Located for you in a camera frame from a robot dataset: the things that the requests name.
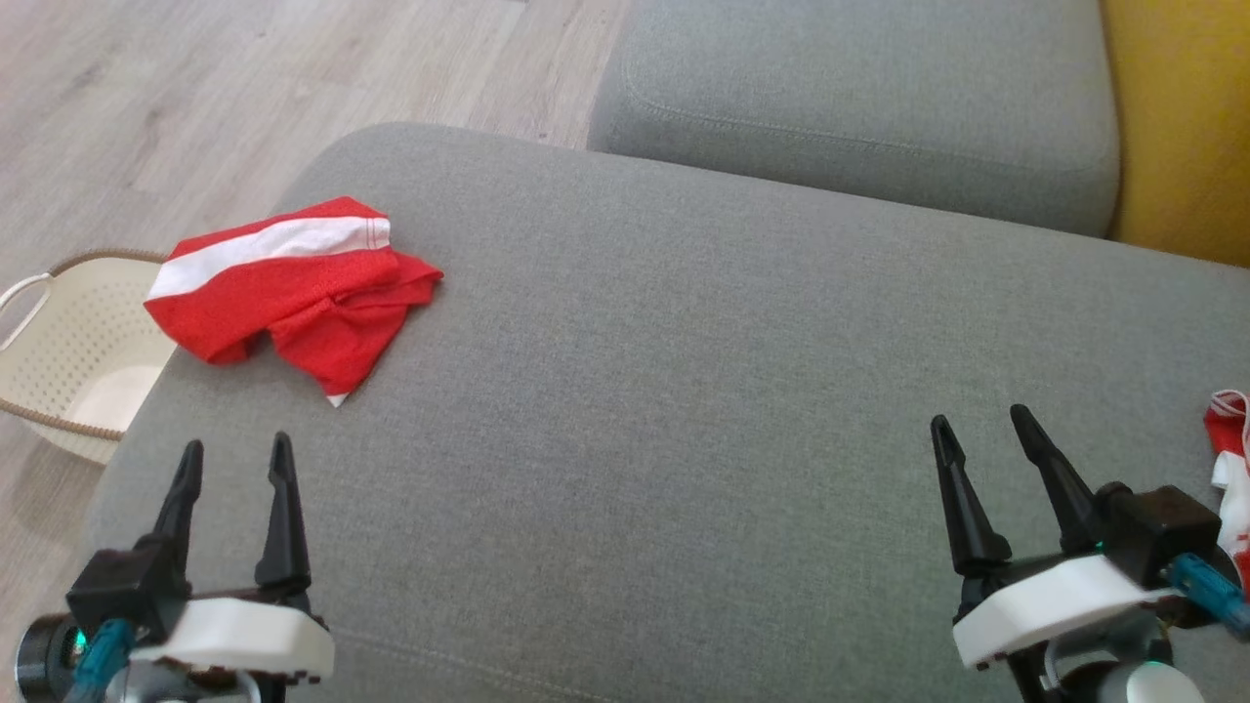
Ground cream perforated laundry basket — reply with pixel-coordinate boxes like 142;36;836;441
0;248;184;466

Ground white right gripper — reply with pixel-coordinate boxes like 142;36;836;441
929;402;1185;673

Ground teal-plug right camera cable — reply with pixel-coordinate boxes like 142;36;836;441
1166;553;1250;642

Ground red shorts with white band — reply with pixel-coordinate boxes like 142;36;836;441
143;195;446;410

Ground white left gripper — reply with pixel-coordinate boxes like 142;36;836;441
130;431;337;684

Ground grey sofa back cushion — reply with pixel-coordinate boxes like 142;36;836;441
587;0;1122;239

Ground red Bulls basketball jersey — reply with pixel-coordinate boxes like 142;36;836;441
1202;388;1250;599

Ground large grey sofa ottoman cushion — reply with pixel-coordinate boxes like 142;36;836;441
86;121;1250;703

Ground teal-plug camera cable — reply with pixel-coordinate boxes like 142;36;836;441
1166;553;1250;642
61;619;135;703

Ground yellow sofa backrest cushion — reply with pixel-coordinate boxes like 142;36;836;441
1098;0;1250;270

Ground teal-plug left camera cable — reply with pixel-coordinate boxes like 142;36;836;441
61;619;135;703

